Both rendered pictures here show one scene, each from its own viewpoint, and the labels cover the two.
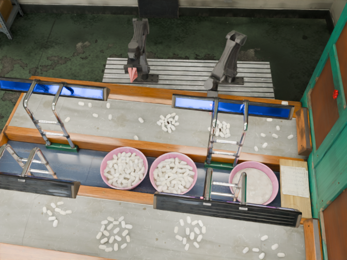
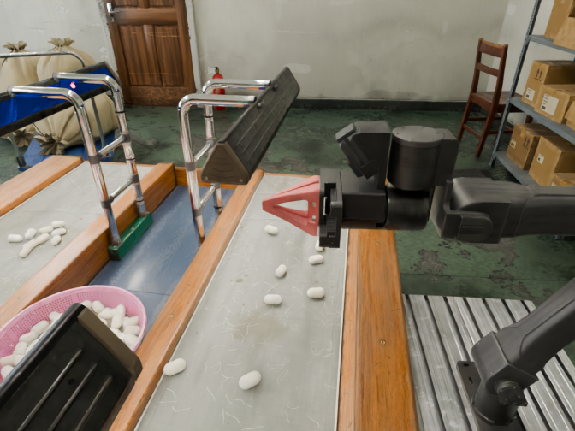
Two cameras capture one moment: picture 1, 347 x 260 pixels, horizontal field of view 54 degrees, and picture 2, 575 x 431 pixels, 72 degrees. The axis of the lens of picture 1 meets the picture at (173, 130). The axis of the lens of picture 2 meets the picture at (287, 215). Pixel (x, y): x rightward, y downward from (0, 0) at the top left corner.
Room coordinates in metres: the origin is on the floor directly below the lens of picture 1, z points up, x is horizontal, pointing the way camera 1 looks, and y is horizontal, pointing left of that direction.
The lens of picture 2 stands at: (1.29, -0.23, 1.32)
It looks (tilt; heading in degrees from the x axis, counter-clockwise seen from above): 31 degrees down; 90
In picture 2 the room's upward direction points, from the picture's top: straight up
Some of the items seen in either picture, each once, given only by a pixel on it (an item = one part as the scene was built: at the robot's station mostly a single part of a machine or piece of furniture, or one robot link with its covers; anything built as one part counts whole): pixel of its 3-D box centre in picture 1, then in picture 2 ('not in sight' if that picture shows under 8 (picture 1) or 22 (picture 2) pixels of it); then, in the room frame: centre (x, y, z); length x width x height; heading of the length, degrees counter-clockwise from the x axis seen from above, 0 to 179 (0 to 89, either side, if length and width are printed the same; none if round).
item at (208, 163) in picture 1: (225, 135); not in sight; (1.00, -0.29, 0.90); 0.20 x 0.19 x 0.45; 81
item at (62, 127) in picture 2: not in sight; (70, 115); (-0.41, 2.85, 0.40); 0.74 x 0.56 x 0.38; 87
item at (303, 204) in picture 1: (294, 187); not in sight; (0.74, -0.64, 0.77); 0.33 x 0.15 x 0.01; 171
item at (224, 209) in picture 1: (225, 207); not in sight; (0.52, -0.21, 1.08); 0.62 x 0.08 x 0.07; 81
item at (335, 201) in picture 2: (133, 66); (353, 206); (1.37, 0.21, 1.07); 0.10 x 0.07 x 0.07; 86
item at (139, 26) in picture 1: (139, 38); (560, 232); (1.63, 0.20, 1.05); 0.30 x 0.09 x 0.12; 176
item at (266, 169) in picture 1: (252, 186); not in sight; (0.77, -0.43, 0.72); 0.27 x 0.27 x 0.10
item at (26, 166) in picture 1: (30, 180); (87, 167); (0.76, 0.74, 0.90); 0.20 x 0.19 x 0.45; 81
